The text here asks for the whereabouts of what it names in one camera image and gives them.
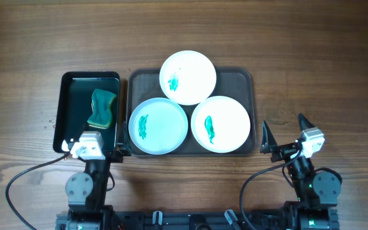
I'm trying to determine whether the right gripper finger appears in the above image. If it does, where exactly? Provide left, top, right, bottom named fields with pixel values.
left=260, top=121, right=277, bottom=153
left=298, top=113, right=315, bottom=130

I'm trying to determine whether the green yellow sponge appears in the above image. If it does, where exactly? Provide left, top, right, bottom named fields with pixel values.
left=87, top=89, right=117, bottom=129

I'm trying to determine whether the pale blue plate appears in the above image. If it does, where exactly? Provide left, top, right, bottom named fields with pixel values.
left=128, top=98, right=188, bottom=155

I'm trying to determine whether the white plate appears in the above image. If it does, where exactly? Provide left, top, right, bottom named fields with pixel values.
left=159, top=50, right=217, bottom=105
left=190, top=96, right=251, bottom=153

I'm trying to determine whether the white plate top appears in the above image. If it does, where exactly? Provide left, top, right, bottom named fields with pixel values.
left=159, top=50, right=217, bottom=105

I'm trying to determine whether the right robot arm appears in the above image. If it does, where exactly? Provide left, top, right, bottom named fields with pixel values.
left=260, top=114, right=342, bottom=230

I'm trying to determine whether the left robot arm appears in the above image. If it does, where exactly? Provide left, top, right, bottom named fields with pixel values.
left=56, top=122, right=132, bottom=230

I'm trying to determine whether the black water basin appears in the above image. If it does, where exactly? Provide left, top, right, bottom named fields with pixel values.
left=52, top=72, right=120, bottom=153

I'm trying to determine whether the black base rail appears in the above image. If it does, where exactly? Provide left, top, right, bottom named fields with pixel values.
left=55, top=209, right=341, bottom=230

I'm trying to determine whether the left camera cable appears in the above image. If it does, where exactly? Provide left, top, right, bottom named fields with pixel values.
left=5, top=151, right=73, bottom=230

